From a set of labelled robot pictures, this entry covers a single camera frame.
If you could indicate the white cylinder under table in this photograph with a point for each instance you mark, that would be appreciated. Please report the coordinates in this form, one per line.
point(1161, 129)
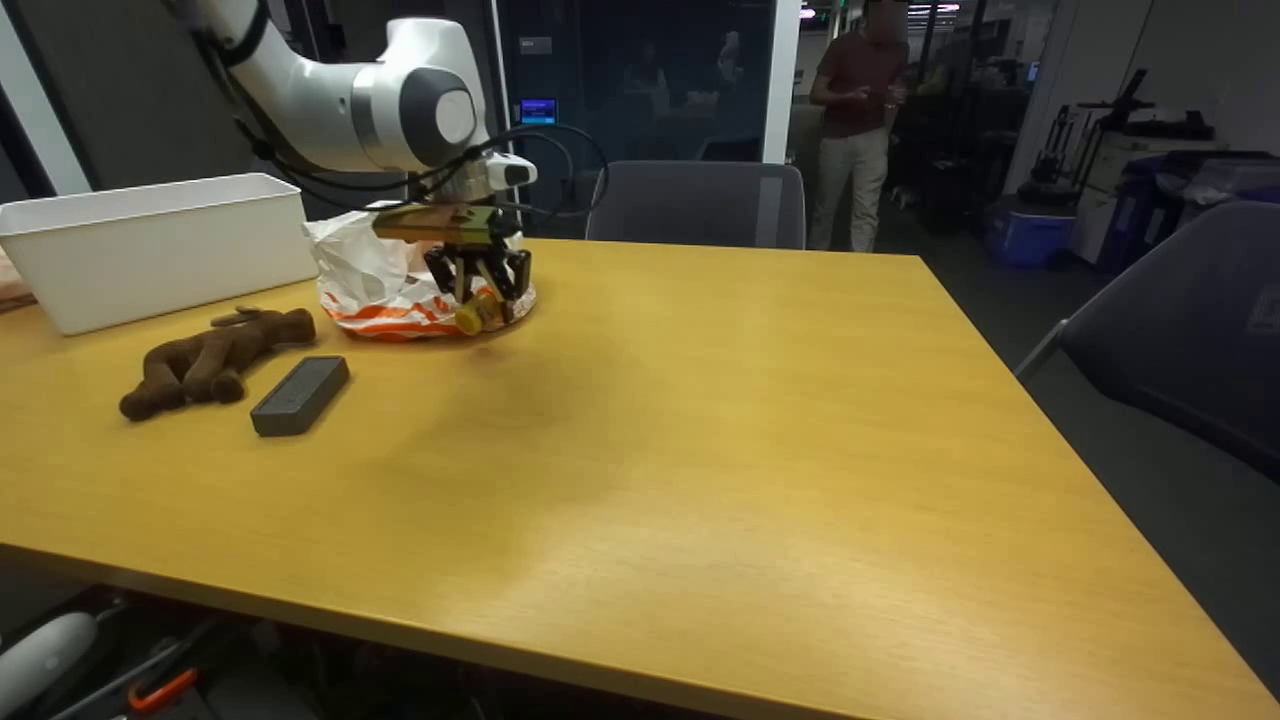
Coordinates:
point(40, 659)

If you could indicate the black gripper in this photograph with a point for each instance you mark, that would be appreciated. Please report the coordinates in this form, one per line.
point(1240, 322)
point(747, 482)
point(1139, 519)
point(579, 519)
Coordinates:
point(480, 176)

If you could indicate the brown moose plush toy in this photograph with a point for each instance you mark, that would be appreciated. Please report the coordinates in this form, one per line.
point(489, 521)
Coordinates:
point(215, 361)

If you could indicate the dark chair at right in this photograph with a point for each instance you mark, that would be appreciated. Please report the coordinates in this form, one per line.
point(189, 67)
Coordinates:
point(1190, 334)

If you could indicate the white rectangular bin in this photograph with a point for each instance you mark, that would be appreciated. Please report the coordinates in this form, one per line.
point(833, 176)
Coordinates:
point(124, 253)

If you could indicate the black duster block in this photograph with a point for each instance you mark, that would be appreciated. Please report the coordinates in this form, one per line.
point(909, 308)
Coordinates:
point(301, 397)

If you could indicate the blue bin in background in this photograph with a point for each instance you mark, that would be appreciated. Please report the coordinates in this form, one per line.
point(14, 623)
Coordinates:
point(1028, 238)

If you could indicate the person in red shirt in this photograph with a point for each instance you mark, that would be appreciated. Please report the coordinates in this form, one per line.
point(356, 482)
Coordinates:
point(856, 94)

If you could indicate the white orange plastic bag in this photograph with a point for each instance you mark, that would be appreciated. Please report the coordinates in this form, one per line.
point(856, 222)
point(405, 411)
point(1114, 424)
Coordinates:
point(382, 288)

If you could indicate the orange handled tool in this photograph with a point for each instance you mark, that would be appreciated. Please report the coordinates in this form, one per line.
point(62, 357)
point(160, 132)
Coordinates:
point(159, 699)

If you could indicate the grey chair behind table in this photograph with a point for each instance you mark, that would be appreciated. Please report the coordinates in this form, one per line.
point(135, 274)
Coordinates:
point(701, 203)

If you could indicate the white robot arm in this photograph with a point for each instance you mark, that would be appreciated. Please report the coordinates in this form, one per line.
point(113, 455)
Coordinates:
point(415, 112)

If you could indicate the yellow container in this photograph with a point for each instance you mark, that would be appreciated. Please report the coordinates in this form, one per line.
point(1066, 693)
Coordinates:
point(469, 322)

